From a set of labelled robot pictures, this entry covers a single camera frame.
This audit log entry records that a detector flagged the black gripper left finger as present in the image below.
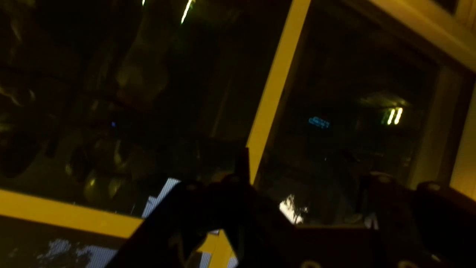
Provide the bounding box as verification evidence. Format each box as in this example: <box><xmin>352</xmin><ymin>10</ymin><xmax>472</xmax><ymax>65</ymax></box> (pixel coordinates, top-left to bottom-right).
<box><xmin>105</xmin><ymin>148</ymin><xmax>297</xmax><ymax>268</ymax></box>

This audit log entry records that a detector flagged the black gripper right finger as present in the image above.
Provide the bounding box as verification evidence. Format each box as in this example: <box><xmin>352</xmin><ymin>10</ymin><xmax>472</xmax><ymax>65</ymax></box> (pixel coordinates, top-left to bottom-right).
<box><xmin>297</xmin><ymin>174</ymin><xmax>476</xmax><ymax>268</ymax></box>

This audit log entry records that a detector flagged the white window sash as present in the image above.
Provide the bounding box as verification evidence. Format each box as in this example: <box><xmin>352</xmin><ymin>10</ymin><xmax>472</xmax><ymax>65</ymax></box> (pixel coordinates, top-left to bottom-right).
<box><xmin>0</xmin><ymin>0</ymin><xmax>474</xmax><ymax>268</ymax></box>

